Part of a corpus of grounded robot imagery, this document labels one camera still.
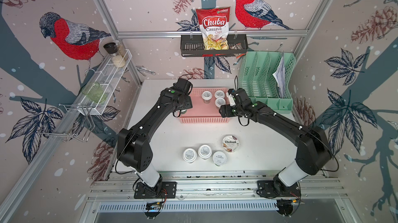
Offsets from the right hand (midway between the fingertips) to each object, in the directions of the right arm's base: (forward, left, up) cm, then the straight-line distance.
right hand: (224, 108), depth 88 cm
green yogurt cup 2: (-22, +11, -8) cm, 26 cm away
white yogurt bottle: (+15, +11, -7) cm, 20 cm away
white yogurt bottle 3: (+11, +1, -7) cm, 13 cm away
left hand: (+1, +22, +5) cm, 22 cm away
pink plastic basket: (+8, +14, -16) cm, 23 cm away
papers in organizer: (+18, -33, +11) cm, 39 cm away
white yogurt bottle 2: (+18, +2, -7) cm, 19 cm away
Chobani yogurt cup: (-17, -4, -9) cm, 19 cm away
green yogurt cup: (-25, +19, -8) cm, 32 cm away
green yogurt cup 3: (-25, +3, -8) cm, 27 cm away
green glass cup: (-7, +62, +20) cm, 66 cm away
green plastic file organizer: (+38, -28, -11) cm, 48 cm away
